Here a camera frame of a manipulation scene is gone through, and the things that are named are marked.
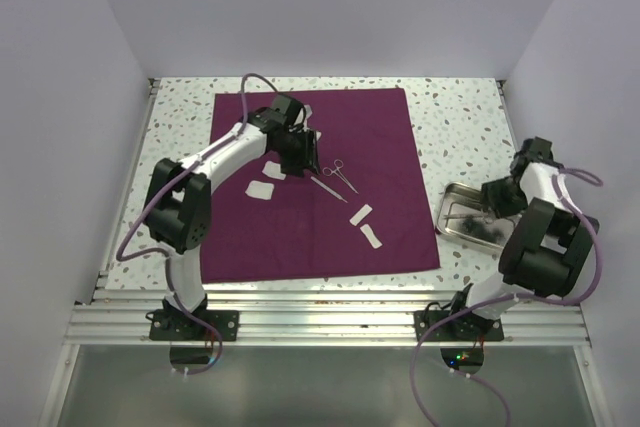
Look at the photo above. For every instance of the white gauze roll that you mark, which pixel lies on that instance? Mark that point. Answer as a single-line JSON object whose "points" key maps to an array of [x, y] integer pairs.
{"points": [[370, 236], [360, 215]]}

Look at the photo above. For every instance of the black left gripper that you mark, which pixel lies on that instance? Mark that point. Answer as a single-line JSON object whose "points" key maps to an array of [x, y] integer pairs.
{"points": [[308, 157]]}

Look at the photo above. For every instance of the purple cloth mat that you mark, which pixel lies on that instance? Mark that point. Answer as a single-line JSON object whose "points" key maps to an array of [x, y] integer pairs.
{"points": [[304, 232]]}

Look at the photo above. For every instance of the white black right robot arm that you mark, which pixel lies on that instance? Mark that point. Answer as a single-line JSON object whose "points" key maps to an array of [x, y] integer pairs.
{"points": [[547, 238]]}

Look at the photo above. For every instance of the white gauze roll lower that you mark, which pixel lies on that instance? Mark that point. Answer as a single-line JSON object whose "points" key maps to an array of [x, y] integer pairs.
{"points": [[370, 236]]}

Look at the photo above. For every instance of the steel surgical scissors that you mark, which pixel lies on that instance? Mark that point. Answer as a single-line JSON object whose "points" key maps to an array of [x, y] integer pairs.
{"points": [[472, 203]]}

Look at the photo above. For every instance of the aluminium frame rail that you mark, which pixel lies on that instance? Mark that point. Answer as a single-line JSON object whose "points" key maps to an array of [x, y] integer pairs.
{"points": [[316, 318]]}

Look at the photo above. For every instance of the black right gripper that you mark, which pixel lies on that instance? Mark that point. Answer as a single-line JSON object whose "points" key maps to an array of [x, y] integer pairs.
{"points": [[491, 190]]}

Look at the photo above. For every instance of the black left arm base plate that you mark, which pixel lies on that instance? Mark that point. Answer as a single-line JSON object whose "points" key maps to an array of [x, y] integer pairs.
{"points": [[174, 326]]}

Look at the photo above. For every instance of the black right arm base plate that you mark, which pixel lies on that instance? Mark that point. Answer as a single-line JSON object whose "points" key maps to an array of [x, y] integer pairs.
{"points": [[467, 328]]}

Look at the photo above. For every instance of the steel forceps with rings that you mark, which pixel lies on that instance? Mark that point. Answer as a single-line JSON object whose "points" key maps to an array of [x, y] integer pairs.
{"points": [[336, 170]]}

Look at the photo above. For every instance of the steel scalpel handle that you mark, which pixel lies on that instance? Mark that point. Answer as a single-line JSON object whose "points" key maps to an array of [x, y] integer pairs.
{"points": [[328, 189]]}

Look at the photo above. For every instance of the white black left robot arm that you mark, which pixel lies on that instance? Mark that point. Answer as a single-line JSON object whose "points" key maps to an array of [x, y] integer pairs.
{"points": [[178, 209]]}

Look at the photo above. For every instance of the white gauze roll upper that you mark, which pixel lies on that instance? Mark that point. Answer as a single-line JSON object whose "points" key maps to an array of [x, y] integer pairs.
{"points": [[360, 215]]}

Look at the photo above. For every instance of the stainless steel tray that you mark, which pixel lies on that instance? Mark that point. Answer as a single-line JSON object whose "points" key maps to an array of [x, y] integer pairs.
{"points": [[487, 234]]}

